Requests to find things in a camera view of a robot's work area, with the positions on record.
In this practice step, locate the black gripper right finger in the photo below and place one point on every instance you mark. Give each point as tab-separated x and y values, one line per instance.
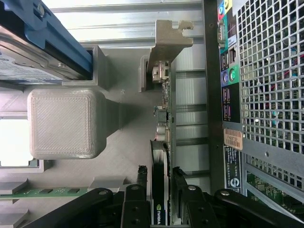
199	209

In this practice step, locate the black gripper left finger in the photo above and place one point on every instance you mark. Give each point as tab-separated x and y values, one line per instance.
136	209

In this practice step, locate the black open PC case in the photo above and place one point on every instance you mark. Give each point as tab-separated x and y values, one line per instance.
261	154

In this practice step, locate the green RAM stick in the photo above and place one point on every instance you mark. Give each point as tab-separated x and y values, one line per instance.
47	192

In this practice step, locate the grey printed parts rack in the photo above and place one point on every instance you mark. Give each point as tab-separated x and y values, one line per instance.
59	123

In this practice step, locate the silver CPU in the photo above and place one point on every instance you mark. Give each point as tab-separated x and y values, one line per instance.
12	142

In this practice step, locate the hard disk with blue carrier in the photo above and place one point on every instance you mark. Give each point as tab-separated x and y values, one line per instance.
35	47

